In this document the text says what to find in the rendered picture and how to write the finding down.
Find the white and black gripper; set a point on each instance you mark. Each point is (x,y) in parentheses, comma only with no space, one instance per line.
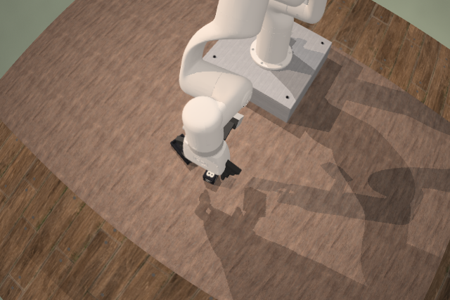
(217,164)

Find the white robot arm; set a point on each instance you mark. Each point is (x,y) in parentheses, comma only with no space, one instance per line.
(209,120)

